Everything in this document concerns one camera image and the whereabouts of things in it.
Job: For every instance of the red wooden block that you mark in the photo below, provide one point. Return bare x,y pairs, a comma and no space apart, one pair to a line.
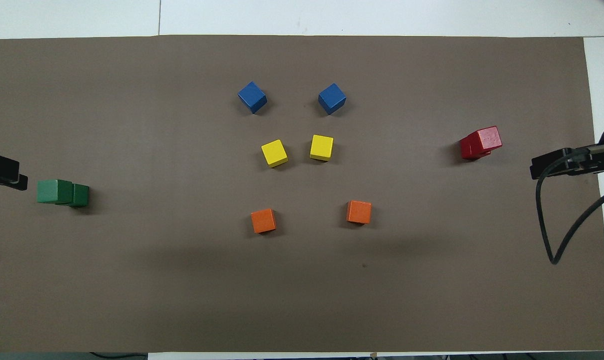
463,147
488,137

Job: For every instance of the orange wooden block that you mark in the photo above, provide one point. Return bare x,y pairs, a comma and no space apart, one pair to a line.
263,220
359,212

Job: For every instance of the brown paper table mat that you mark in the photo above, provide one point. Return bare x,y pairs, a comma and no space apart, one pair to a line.
131,280

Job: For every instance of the yellow wooden block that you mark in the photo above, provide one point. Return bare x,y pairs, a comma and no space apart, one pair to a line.
274,153
322,147

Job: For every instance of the green wooden block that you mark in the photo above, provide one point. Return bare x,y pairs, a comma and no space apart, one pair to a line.
49,191
81,196

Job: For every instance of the blue wooden block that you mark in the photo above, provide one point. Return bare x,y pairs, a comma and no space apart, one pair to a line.
332,98
252,97

